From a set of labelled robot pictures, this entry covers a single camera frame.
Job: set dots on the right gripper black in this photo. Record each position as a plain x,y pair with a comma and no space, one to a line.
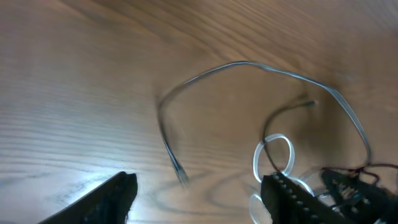
360,201

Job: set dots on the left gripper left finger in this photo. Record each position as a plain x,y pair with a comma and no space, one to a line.
109,203

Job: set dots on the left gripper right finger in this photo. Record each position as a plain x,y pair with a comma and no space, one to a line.
288,203

